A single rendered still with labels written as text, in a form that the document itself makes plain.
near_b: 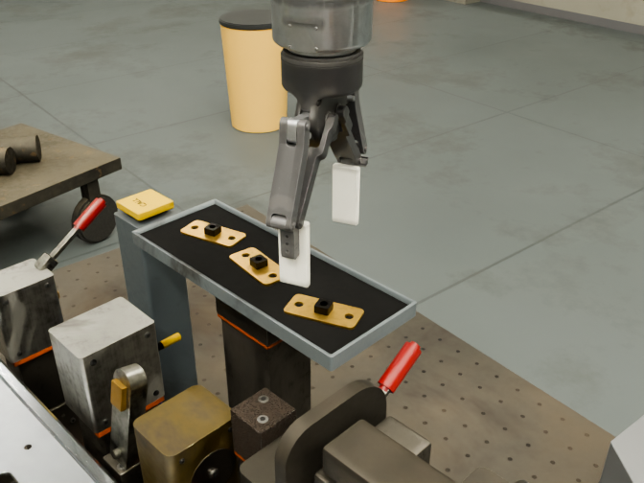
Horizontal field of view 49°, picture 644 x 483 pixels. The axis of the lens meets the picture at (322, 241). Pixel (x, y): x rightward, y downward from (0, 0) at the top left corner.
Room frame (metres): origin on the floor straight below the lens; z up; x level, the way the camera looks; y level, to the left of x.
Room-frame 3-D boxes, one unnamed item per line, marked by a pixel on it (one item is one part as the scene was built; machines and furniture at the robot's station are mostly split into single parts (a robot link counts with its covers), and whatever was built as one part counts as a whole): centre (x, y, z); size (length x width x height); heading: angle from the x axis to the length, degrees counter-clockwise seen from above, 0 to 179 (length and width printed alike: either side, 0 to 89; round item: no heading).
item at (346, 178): (0.71, -0.03, 1.27); 0.03 x 0.01 x 0.07; 67
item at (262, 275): (0.74, 0.08, 1.17); 0.08 x 0.04 x 0.01; 38
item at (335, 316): (0.64, 0.00, 1.17); 0.08 x 0.04 x 0.01; 67
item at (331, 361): (0.74, 0.07, 1.16); 0.37 x 0.14 x 0.02; 45
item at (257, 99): (4.35, 0.40, 0.34); 0.42 x 0.42 x 0.67
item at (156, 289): (0.92, 0.26, 0.92); 0.08 x 0.08 x 0.44; 45
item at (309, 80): (0.64, 0.00, 1.41); 0.08 x 0.07 x 0.09; 157
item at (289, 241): (0.56, 0.03, 1.30); 0.03 x 0.01 x 0.05; 157
